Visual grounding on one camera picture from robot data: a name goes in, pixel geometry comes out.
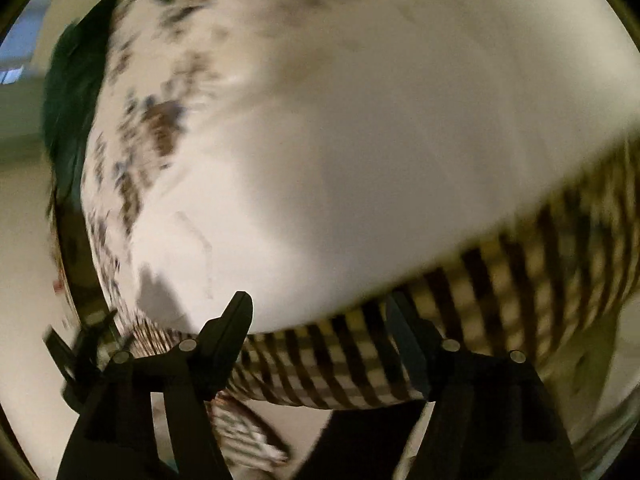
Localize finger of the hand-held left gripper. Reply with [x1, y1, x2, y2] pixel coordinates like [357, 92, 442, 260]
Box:
[44, 307, 135, 412]

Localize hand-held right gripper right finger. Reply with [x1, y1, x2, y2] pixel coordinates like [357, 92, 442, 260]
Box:
[386, 292, 584, 480]

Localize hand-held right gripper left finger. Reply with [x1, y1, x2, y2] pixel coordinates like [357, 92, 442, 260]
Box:
[56, 290, 254, 480]

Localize white pants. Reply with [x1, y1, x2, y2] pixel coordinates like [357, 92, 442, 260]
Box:
[122, 0, 640, 337]

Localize black and yellow striped cloth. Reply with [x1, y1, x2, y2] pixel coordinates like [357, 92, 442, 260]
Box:
[120, 140, 640, 411]

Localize black and white patterned cloth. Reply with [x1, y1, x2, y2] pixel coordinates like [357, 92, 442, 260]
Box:
[206, 392, 295, 467]

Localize floral fleece blanket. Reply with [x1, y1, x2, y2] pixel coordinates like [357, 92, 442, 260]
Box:
[80, 0, 401, 358]

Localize dark green cloth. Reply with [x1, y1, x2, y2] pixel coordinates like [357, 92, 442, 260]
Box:
[41, 0, 213, 203]

